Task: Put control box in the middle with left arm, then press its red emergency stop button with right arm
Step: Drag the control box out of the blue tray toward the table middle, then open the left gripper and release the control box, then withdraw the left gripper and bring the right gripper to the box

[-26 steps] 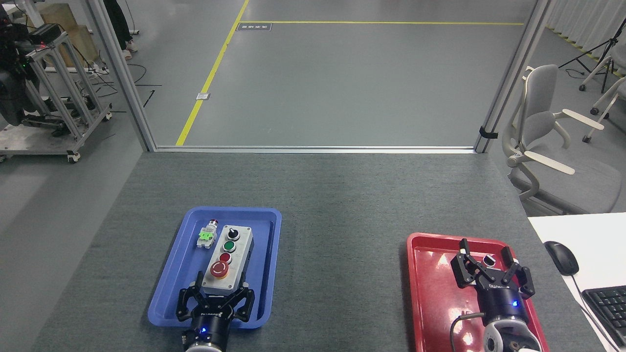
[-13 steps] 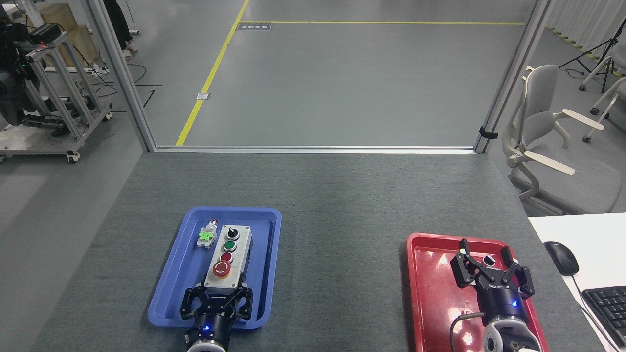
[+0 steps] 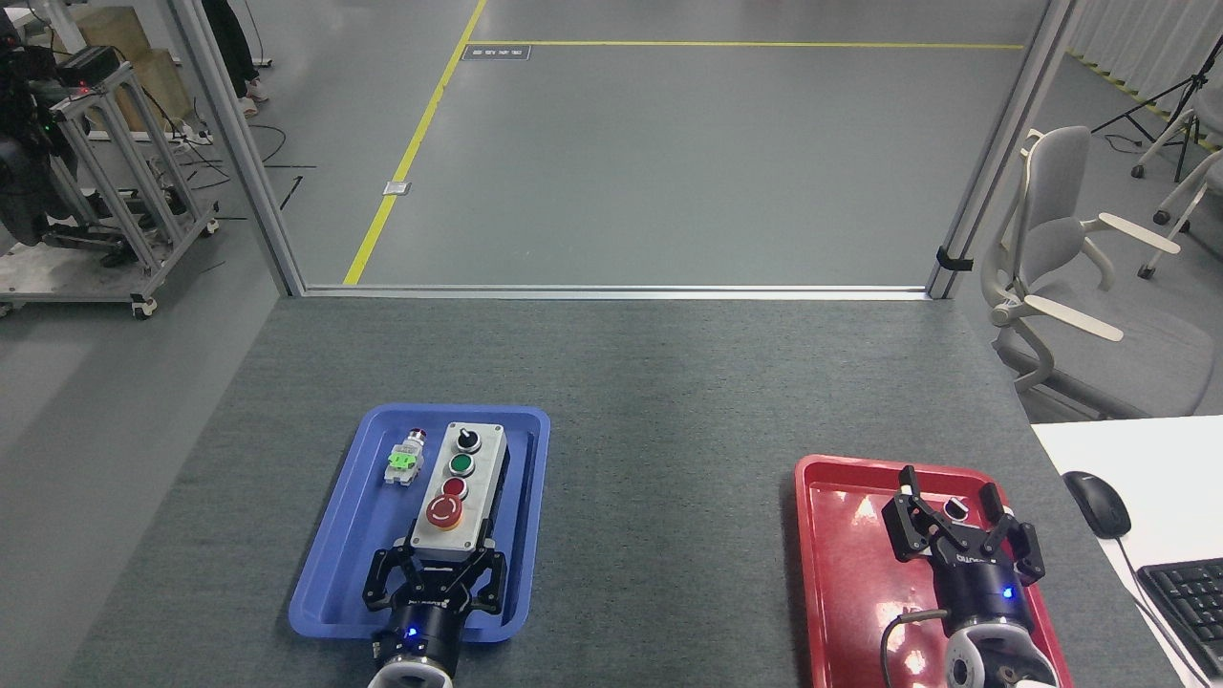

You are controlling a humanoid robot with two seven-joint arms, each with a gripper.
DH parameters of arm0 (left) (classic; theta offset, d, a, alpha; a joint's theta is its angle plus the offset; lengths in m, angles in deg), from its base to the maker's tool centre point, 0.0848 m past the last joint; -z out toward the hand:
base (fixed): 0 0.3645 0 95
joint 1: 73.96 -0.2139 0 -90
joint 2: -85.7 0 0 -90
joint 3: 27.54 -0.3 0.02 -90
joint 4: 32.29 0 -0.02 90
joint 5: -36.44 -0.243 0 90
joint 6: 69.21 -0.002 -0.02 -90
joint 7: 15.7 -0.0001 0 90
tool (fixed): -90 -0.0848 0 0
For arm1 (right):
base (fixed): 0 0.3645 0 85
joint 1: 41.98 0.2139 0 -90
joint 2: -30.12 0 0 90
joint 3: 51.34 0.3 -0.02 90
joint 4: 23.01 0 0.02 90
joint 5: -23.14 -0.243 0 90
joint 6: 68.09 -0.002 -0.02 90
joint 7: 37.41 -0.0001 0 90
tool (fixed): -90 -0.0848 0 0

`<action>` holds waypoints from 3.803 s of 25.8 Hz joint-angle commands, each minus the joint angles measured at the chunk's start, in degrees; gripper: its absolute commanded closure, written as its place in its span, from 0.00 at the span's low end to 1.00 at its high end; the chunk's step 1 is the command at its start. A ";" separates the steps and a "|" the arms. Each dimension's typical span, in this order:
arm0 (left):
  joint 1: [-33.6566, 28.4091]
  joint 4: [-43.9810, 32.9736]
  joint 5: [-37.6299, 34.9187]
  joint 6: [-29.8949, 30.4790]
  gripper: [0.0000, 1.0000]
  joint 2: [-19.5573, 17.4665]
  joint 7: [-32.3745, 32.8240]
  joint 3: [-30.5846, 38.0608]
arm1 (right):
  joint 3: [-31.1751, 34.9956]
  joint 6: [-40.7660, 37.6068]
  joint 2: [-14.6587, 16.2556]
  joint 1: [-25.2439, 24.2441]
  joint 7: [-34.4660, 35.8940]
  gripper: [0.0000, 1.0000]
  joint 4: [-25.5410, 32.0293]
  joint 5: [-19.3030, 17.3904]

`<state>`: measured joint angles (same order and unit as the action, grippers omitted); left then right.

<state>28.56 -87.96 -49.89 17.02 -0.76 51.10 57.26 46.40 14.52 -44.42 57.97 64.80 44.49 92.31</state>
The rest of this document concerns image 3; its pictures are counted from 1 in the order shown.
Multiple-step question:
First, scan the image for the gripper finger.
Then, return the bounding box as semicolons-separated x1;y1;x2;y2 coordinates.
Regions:
880;464;953;564
361;539;422;613
980;482;1048;587
458;544;507;618

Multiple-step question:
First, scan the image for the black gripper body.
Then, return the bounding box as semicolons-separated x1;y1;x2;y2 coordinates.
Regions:
372;568;475;671
931;546;1039;637

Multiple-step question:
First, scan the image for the grey control box with buttons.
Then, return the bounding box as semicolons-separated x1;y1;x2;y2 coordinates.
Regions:
409;422;511;574

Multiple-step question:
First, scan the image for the push button with green block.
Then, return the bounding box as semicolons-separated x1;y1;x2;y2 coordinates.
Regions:
385;429;429;486

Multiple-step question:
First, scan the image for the cardboard box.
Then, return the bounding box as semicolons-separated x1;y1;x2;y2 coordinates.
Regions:
53;8;197;135

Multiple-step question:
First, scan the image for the blue plastic tray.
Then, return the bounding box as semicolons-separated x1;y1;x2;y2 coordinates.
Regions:
289;404;551;643

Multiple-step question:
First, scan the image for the red plastic tray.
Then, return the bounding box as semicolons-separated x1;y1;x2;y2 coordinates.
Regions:
794;455;1074;688

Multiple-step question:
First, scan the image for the black computer mouse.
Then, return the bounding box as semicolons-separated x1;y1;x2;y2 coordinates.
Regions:
1063;471;1132;540

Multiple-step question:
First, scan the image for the white desk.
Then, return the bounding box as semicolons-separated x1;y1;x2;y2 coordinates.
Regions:
1030;416;1223;688

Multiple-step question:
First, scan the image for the black keyboard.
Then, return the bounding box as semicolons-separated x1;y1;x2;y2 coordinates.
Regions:
1136;559;1223;679

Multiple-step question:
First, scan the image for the grey office chair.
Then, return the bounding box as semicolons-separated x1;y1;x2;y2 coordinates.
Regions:
981;126;1223;421

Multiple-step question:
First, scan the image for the white chair base with wheels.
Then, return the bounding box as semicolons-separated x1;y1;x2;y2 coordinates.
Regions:
1131;86;1223;280

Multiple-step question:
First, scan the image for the black tripod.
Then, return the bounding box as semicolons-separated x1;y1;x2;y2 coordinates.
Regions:
1091;36;1223;183

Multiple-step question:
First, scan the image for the black robot machine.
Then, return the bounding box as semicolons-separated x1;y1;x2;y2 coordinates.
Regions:
0;19;106;251

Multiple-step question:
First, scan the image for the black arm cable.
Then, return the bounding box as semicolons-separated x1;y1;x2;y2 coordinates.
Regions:
878;608;953;688

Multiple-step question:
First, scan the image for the black mouse cable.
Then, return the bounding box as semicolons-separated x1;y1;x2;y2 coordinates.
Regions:
1108;535;1216;688

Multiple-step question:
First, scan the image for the silver aluminium rail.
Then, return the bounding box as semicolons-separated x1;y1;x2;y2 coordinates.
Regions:
301;284;933;302

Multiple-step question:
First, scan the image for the silver aluminium post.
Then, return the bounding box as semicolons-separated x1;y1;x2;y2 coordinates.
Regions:
170;0;307;297
925;0;1081;300

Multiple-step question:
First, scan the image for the black floor cable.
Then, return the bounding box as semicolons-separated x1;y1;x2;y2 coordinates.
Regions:
178;122;318;213

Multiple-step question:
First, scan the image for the aluminium frame cart on wheels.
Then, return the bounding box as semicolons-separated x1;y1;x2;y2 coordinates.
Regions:
0;62;222;320

